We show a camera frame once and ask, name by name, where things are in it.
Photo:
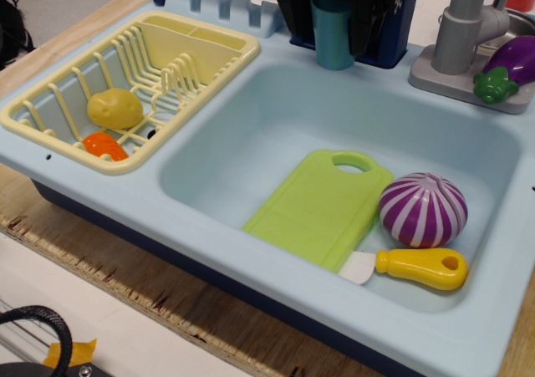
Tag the yellow handled toy knife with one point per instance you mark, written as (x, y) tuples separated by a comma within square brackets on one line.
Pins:
[(439, 268)]

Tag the teal plastic cup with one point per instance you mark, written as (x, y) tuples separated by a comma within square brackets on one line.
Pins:
[(331, 33)]

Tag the yellow masking tape piece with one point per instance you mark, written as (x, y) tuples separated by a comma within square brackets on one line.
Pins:
[(81, 353)]

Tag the light blue toy sink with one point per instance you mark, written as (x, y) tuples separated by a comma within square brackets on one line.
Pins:
[(168, 237)]

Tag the black bag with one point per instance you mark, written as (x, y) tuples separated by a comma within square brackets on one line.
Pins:
[(15, 38)]

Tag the purple striped toy onion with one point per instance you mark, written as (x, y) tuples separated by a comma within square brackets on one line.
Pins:
[(423, 210)]

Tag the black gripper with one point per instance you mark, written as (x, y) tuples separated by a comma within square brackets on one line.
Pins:
[(365, 22)]

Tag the green cutting board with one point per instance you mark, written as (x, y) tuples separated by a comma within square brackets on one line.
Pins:
[(324, 208)]

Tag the metal bowl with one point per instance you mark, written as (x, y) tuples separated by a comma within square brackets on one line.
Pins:
[(521, 24)]

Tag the yellow toy potato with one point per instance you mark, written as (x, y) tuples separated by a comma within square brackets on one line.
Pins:
[(115, 109)]

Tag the black device with screw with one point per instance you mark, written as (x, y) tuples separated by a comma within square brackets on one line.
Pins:
[(40, 370)]

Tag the orange toy carrot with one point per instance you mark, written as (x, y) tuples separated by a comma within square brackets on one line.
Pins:
[(103, 144)]

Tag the purple toy eggplant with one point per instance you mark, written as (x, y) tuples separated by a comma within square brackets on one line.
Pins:
[(506, 71)]

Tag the light blue plate holder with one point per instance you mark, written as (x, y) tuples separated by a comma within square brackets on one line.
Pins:
[(260, 20)]

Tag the grey toy faucet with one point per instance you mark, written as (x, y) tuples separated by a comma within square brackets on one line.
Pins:
[(449, 66)]

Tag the yellow dish drying rack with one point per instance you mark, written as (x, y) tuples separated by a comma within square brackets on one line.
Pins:
[(173, 64)]

